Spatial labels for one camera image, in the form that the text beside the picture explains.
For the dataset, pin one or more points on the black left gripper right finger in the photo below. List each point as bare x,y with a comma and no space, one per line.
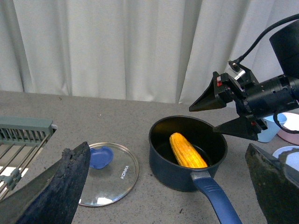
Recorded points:
276,186

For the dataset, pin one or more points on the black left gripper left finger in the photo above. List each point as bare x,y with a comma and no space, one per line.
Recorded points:
53,196

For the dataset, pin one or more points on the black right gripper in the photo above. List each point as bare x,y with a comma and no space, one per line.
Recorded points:
253,101

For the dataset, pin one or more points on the yellow corn cob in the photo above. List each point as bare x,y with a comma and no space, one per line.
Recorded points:
185,154

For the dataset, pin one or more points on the glass lid blue knob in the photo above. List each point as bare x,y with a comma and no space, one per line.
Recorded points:
113,172

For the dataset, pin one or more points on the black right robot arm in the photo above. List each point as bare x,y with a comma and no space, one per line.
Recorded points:
285,44

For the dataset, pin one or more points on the light blue plate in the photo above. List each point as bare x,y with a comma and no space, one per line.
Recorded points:
289,154

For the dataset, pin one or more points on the dark blue saucepan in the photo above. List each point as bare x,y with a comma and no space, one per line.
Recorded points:
213,149

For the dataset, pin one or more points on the light blue cup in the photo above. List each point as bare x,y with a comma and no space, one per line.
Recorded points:
272,128

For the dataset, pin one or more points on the green dish rack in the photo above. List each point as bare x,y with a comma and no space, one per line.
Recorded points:
21,140

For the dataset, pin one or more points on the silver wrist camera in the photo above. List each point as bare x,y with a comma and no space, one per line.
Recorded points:
235,71

